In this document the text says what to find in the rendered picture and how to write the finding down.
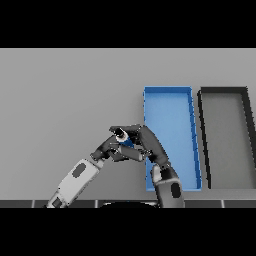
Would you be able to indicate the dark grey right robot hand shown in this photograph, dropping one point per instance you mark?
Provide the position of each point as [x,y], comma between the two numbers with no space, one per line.
[150,141]

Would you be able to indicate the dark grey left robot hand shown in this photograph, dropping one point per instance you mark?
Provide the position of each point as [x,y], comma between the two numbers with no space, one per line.
[115,151]

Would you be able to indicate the blue pipe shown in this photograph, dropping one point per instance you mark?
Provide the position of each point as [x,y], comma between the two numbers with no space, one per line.
[124,137]

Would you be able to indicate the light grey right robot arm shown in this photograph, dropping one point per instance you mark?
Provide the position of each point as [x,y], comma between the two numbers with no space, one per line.
[168,188]

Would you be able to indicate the blue bin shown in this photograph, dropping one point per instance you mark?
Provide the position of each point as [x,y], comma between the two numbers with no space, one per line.
[170,133]

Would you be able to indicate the dark grey bin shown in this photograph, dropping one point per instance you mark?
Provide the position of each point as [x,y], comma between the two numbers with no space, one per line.
[228,140]

